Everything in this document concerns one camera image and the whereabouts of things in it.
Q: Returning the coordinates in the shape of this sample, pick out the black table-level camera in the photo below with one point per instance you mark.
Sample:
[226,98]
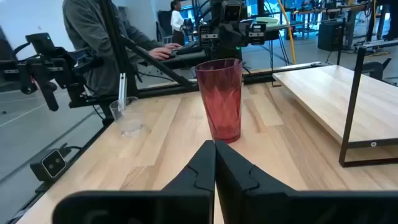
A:
[53,163]

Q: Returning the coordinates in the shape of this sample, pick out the red faceted plastic tumbler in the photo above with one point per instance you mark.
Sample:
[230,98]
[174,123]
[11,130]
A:
[220,102]

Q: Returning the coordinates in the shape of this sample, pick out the black office chair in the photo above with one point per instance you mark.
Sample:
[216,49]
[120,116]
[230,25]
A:
[163,21]

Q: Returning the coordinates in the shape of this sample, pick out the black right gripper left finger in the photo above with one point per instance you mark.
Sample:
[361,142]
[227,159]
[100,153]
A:
[192,186]

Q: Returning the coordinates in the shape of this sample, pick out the black aluminium rig frame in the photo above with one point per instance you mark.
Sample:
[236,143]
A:
[116,40]

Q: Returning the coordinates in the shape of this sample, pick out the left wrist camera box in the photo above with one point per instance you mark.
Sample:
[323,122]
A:
[232,12]

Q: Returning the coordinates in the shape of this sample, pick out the black keyboard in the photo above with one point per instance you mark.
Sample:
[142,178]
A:
[186,57]

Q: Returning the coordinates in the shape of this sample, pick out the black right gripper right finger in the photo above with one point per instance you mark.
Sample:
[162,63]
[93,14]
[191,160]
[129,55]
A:
[236,186]

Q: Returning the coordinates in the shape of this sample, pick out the clear plastic cup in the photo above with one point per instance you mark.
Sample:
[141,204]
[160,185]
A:
[130,124]

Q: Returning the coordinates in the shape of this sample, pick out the black desk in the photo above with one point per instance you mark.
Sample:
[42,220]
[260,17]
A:
[272,34]

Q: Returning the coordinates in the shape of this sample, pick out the background workbench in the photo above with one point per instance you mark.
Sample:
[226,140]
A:
[353,15]

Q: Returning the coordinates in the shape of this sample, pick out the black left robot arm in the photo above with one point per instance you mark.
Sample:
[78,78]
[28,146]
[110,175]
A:
[224,53]

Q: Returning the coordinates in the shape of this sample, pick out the person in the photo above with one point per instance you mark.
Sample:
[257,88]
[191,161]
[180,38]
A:
[90,31]
[177,20]

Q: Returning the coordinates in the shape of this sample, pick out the black computer tower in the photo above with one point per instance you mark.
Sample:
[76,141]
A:
[329,35]

